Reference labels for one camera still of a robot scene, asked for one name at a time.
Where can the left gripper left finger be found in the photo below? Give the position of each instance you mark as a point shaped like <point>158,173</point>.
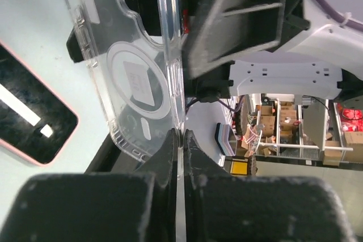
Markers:
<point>137,206</point>

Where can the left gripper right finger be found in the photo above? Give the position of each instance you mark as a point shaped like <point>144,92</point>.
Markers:
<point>223,207</point>

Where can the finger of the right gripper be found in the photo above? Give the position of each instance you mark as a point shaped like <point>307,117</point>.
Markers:
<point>73,48</point>

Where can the clear transparent phone case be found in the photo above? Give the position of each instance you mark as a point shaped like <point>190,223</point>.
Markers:
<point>133,52</point>

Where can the pink phone case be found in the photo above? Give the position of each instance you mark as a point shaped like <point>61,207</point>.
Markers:
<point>42,151</point>

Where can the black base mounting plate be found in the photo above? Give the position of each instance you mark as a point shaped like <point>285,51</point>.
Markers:
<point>110,159</point>

